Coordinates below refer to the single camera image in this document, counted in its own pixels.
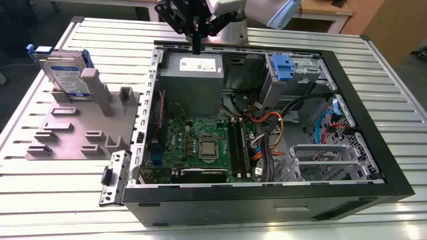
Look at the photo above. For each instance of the black PC case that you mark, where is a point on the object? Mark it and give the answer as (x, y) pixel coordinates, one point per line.
(233, 207)

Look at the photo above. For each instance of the black graphics card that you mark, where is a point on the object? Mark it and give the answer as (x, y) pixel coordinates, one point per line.
(203, 175)

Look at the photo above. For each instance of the grey parts rack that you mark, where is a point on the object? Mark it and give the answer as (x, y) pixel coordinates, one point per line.
(83, 125)

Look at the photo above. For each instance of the metal disk bay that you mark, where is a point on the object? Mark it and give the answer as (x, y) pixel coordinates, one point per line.
(323, 163)

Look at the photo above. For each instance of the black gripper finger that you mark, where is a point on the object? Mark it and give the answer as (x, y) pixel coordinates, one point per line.
(216, 26)
(171, 21)

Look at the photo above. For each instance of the black office chair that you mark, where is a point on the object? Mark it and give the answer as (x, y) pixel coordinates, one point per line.
(16, 32)

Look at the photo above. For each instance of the silver CPU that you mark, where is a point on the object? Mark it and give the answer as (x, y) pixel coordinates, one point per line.
(208, 147)

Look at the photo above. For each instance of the blue plastic drive latch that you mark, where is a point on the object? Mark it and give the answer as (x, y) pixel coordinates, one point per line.
(283, 67)

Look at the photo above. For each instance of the brown wooden cabinet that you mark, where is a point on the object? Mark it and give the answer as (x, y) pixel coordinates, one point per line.
(393, 30)

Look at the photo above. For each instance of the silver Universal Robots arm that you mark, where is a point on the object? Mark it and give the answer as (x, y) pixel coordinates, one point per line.
(233, 32)

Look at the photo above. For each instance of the metal slot retainer bracket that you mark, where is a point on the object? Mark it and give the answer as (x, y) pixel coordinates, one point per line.
(119, 160)

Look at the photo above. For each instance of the grey power supply unit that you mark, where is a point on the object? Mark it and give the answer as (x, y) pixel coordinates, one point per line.
(189, 95)

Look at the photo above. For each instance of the CPU socket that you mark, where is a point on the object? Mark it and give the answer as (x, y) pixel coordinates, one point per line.
(209, 160)

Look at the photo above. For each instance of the hard disk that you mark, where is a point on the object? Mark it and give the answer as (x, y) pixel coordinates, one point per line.
(64, 75)

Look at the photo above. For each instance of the green motherboard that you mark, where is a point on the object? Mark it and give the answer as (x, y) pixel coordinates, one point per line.
(181, 130)

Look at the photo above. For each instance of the dark RAM stick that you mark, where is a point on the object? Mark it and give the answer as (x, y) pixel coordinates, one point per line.
(244, 150)

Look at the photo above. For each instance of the grey metal drive cage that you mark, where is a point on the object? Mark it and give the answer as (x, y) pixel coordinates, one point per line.
(283, 92)

